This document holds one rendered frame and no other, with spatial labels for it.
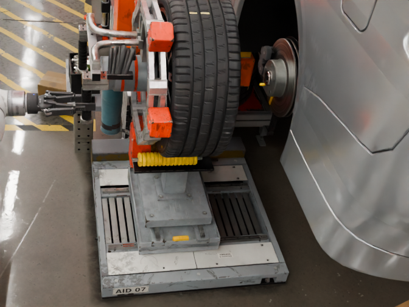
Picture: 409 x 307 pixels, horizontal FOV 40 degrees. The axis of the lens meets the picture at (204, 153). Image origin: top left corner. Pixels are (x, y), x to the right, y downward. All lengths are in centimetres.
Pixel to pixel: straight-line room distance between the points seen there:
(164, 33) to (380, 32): 74
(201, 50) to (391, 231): 86
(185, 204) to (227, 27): 92
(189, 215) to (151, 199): 19
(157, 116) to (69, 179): 114
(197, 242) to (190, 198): 21
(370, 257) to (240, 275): 95
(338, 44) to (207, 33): 51
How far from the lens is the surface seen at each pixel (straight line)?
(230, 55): 195
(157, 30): 189
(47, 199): 287
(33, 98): 203
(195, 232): 252
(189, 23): 197
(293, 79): 220
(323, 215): 175
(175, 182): 253
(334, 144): 166
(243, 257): 259
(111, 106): 238
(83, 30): 227
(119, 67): 195
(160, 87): 193
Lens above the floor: 202
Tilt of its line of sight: 39 degrees down
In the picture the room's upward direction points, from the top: 10 degrees clockwise
